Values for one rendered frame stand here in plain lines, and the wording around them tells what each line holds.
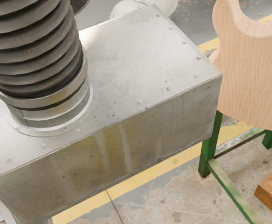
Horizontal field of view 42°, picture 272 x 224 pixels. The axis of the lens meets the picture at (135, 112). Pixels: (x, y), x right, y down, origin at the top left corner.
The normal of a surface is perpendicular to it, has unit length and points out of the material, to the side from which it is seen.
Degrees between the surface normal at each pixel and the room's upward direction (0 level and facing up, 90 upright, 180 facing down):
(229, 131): 0
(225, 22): 96
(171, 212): 0
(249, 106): 96
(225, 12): 96
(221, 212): 0
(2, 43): 43
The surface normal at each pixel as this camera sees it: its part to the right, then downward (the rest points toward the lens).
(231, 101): -0.39, 0.80
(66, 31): 0.66, -0.17
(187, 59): -0.07, -0.61
